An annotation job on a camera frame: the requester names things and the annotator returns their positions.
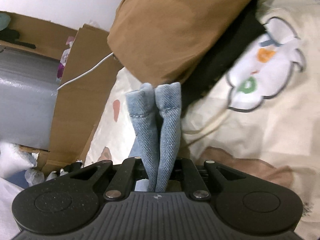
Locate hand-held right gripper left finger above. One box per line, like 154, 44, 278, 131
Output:
70, 156, 144, 200

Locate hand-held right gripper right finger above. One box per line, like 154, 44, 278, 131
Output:
172, 157, 248, 200

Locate light blue jeans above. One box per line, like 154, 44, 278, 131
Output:
125, 81, 182, 193

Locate cream bear print bedsheet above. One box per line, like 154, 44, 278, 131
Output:
82, 0, 320, 230

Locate flat cardboard sheet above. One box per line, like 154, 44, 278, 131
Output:
0, 11, 124, 178

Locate clear plastic bag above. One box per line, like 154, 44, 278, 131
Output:
25, 167, 45, 185

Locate grey wrapped panel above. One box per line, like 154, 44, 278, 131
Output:
0, 51, 60, 150

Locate purple white refill pouch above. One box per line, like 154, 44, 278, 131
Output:
56, 36, 75, 83

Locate folded brown garment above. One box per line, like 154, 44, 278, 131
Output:
107, 0, 262, 85

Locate white cable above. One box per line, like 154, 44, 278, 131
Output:
57, 52, 114, 92

